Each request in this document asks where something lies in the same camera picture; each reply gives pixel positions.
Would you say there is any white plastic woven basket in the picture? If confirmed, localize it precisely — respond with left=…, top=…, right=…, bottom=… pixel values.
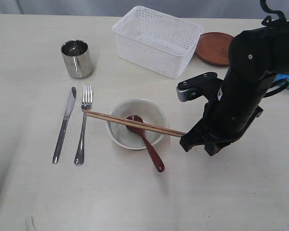
left=112, top=6, right=204, bottom=79

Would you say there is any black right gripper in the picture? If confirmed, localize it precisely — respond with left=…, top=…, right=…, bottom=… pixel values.
left=180, top=103, right=263, bottom=156

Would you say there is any steel metal cup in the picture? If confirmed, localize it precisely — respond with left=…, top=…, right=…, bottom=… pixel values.
left=61, top=39, right=93, bottom=78

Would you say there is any brown wooden chopstick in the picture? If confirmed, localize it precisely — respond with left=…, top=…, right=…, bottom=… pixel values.
left=82, top=112, right=184, bottom=138
left=83, top=110, right=187, bottom=136

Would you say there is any reddish wooden spoon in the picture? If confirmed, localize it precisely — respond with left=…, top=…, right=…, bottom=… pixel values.
left=126, top=126, right=165, bottom=172

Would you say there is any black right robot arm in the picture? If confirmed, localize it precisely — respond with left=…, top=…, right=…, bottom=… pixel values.
left=176, top=19, right=289, bottom=156

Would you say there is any beige ceramic bowl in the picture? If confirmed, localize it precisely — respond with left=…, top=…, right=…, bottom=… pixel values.
left=106, top=99, right=168, bottom=150

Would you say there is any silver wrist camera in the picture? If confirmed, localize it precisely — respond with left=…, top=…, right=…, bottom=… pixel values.
left=176, top=72, right=223, bottom=102

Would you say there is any brown wooden plate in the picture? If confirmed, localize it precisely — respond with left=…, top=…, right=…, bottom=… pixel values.
left=195, top=32, right=234, bottom=67

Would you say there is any silver metal fork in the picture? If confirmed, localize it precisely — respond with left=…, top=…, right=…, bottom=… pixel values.
left=74, top=85, right=93, bottom=166

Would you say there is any silver metal knife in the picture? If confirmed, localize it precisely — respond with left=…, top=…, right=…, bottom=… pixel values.
left=52, top=87, right=77, bottom=164

